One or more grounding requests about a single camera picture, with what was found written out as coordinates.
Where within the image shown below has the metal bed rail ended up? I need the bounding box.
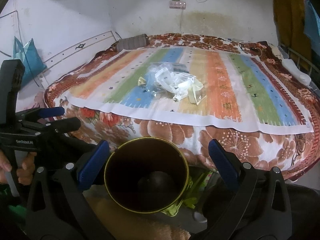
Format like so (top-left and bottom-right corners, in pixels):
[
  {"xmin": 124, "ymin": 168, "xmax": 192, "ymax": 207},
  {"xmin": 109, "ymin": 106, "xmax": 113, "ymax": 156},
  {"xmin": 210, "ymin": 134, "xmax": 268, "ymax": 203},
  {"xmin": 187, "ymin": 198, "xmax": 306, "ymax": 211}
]
[{"xmin": 280, "ymin": 43, "xmax": 319, "ymax": 82}]

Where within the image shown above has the person left hand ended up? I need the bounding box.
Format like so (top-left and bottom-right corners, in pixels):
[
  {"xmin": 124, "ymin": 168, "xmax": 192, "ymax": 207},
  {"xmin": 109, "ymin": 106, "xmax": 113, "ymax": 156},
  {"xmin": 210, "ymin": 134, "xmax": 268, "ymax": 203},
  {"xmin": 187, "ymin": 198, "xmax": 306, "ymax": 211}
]
[{"xmin": 0, "ymin": 151, "xmax": 37, "ymax": 185}]

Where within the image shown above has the white power strip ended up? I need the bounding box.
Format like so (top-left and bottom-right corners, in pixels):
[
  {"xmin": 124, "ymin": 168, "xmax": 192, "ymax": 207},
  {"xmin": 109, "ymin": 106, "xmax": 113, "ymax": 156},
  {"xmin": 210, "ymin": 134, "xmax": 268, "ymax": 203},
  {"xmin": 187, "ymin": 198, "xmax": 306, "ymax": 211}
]
[{"xmin": 169, "ymin": 1, "xmax": 186, "ymax": 10}]

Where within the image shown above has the striped colourful mat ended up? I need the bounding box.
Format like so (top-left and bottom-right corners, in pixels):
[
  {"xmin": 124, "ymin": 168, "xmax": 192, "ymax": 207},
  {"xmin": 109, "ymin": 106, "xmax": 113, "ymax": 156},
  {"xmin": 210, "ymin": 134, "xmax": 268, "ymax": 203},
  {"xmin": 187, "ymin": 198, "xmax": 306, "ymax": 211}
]
[{"xmin": 65, "ymin": 47, "xmax": 313, "ymax": 135}]

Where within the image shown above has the mustard brown hanging garment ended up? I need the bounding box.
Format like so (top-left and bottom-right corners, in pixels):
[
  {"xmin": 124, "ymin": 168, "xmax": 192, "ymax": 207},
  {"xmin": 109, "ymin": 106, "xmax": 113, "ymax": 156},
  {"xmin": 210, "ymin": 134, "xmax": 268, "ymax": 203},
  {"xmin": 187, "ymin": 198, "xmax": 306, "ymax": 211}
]
[{"xmin": 273, "ymin": 0, "xmax": 311, "ymax": 61}]

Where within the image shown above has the grey striped pillow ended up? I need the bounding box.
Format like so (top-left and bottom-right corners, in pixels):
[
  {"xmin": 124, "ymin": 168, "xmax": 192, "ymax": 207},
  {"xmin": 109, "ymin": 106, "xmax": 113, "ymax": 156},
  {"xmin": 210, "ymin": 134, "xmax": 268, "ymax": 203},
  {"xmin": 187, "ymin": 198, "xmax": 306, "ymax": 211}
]
[{"xmin": 116, "ymin": 34, "xmax": 150, "ymax": 52}]

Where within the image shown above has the dark bin with gold rim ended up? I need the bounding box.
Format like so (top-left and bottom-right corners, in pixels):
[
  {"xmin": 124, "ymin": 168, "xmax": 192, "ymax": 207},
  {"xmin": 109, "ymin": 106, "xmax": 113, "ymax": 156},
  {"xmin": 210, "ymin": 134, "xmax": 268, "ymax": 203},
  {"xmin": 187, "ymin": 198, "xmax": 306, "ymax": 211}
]
[{"xmin": 104, "ymin": 137, "xmax": 189, "ymax": 214}]

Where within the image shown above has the clear plastic bag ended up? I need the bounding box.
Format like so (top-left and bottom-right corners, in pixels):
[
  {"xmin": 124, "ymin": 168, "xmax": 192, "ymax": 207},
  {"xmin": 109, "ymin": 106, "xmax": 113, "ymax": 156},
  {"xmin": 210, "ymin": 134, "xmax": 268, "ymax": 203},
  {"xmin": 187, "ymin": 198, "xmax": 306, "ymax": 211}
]
[{"xmin": 143, "ymin": 62, "xmax": 189, "ymax": 98}]

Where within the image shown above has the yellow paper wrapper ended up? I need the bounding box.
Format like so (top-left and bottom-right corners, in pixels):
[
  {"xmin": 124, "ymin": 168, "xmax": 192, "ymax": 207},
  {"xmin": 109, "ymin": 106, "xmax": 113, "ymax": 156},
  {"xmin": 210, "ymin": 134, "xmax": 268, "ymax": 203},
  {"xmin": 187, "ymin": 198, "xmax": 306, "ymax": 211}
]
[{"xmin": 137, "ymin": 77, "xmax": 147, "ymax": 87}]

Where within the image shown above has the white bed headboard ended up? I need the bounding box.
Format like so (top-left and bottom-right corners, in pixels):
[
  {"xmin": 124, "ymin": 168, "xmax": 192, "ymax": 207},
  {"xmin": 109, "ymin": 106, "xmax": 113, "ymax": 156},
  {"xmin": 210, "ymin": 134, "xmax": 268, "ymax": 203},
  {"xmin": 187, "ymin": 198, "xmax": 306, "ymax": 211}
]
[{"xmin": 36, "ymin": 30, "xmax": 117, "ymax": 89}]

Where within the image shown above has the blue patterned curtain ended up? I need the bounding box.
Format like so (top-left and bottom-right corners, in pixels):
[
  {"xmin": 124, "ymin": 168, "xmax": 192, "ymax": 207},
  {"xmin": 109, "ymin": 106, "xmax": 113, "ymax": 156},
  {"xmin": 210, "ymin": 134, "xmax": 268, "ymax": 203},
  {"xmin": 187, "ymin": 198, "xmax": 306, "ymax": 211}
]
[{"xmin": 304, "ymin": 0, "xmax": 320, "ymax": 55}]

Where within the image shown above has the white plastic bag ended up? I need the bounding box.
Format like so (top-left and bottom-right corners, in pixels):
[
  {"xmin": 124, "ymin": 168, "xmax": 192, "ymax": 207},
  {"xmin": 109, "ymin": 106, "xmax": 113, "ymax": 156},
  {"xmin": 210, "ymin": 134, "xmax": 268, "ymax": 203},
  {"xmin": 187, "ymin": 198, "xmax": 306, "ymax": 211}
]
[{"xmin": 159, "ymin": 72, "xmax": 196, "ymax": 101}]

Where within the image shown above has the yellowish plastic packet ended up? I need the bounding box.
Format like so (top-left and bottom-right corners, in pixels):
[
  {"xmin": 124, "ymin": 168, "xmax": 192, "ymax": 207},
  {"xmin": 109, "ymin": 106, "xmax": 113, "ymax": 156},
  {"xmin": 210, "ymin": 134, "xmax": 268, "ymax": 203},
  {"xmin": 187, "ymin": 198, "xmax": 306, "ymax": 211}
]
[{"xmin": 188, "ymin": 78, "xmax": 206, "ymax": 105}]

